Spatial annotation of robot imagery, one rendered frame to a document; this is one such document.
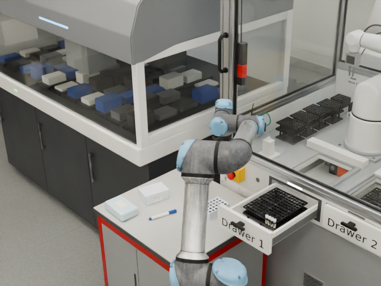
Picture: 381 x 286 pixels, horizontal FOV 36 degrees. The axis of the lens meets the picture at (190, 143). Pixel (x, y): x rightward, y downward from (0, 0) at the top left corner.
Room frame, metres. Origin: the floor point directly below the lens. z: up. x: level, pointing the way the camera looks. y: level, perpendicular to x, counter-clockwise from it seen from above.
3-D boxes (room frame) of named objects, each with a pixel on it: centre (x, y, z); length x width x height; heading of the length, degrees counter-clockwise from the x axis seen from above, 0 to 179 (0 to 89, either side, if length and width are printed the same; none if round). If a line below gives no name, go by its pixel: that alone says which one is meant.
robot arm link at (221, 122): (2.17, -0.14, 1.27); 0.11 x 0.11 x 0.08; 77
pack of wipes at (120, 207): (2.28, 0.33, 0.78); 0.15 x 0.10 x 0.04; 39
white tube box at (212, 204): (2.27, -0.10, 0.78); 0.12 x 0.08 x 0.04; 129
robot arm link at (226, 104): (2.26, -0.14, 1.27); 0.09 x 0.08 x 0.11; 167
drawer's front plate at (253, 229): (1.97, -0.21, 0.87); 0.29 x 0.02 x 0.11; 42
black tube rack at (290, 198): (2.11, -0.36, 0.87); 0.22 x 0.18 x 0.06; 132
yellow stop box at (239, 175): (2.42, -0.22, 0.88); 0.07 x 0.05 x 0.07; 42
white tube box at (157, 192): (2.40, 0.18, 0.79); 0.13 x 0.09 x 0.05; 119
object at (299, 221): (2.11, -0.37, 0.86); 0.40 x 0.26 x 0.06; 132
